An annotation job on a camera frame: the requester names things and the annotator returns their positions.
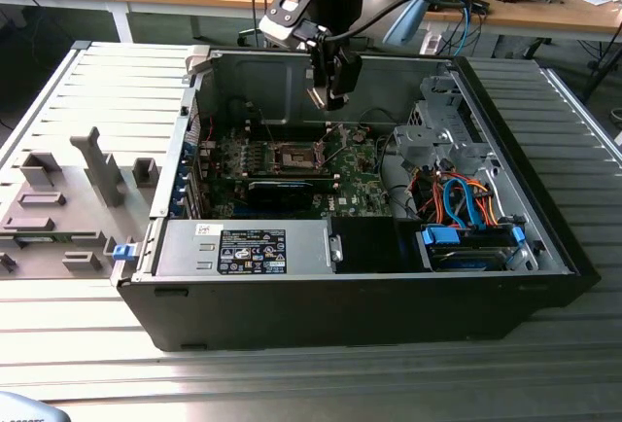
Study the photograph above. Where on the silver green CPU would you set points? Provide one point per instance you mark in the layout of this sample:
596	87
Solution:
318	97

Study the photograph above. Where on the CPU socket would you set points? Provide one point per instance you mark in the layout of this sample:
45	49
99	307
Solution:
291	157

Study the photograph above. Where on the round coin battery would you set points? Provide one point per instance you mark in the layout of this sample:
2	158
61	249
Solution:
358	137

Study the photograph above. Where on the silver metal drive cage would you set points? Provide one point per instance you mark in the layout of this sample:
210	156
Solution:
423	142

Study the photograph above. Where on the green motherboard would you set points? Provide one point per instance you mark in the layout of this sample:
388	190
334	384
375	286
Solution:
362	188

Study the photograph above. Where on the black graphics card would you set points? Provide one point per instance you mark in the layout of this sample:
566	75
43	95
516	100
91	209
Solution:
279	196

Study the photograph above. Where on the black plastic shroud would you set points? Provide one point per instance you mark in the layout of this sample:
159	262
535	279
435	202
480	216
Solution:
369	244

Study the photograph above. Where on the hard disk in blue carrier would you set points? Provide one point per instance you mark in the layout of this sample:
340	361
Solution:
461	259

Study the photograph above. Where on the black PC case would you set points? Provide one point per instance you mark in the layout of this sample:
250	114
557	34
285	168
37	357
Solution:
340	310

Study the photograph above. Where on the silver power supply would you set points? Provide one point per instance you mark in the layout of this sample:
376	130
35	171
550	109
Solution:
184	247

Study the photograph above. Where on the blue plastic latch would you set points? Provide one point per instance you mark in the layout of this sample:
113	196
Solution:
122	252

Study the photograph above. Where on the gray parts rack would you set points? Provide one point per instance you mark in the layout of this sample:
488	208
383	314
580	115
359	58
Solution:
73	247

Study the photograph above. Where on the gray rounded object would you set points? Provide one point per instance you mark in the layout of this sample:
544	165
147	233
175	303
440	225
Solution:
24	410

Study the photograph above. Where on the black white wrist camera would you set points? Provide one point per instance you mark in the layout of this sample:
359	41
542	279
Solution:
286	4

